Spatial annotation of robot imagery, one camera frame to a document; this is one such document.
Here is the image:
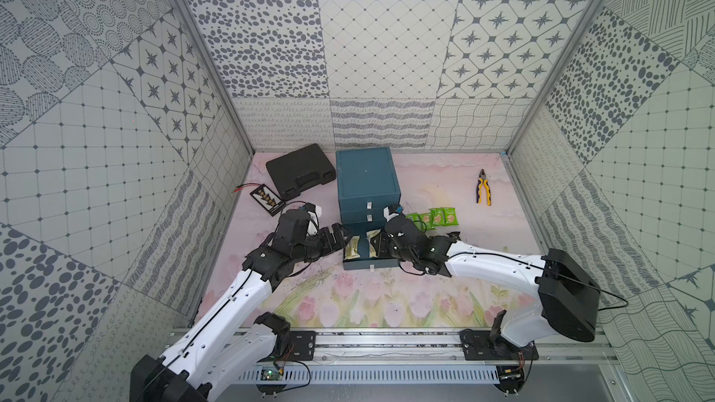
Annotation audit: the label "yellow snack packet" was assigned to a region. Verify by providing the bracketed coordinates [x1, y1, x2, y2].
[366, 229, 381, 259]
[344, 236, 360, 262]

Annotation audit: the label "teal bottom drawer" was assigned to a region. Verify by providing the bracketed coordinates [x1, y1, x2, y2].
[343, 223, 398, 271]

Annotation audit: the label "green cookie packet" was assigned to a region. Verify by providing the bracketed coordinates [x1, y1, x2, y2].
[430, 208, 445, 227]
[442, 208, 459, 226]
[407, 212, 433, 232]

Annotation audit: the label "teal plastic drawer cabinet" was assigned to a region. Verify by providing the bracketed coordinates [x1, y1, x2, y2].
[336, 147, 401, 227]

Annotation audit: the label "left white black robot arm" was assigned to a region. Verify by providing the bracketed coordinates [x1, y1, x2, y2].
[130, 204, 352, 401]

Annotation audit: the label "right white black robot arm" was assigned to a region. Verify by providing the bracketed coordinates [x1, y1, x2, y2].
[370, 214, 627, 353]

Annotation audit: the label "black plastic case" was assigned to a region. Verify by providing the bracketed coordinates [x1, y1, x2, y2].
[266, 143, 337, 200]

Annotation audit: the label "yellow black pliers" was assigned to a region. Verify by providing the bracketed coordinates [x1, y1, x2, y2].
[476, 169, 493, 207]

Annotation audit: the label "green circuit board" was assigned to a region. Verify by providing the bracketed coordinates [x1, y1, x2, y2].
[258, 367, 284, 385]

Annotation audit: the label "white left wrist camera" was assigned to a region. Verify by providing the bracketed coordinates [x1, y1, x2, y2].
[304, 203, 322, 236]

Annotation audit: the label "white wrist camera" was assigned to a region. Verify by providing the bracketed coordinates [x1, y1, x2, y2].
[383, 204, 403, 221]
[304, 203, 322, 236]

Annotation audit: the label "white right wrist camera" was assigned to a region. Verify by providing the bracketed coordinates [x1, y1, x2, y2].
[383, 204, 403, 221]

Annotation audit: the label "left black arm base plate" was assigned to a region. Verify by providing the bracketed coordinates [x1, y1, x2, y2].
[261, 331, 317, 362]

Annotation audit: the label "aluminium mounting rail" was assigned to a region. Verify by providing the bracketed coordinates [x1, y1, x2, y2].
[305, 328, 617, 365]

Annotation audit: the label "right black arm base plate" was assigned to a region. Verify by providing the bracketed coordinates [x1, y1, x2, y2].
[459, 329, 539, 361]

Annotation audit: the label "white slotted cable duct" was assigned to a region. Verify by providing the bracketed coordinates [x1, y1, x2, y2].
[236, 364, 499, 385]

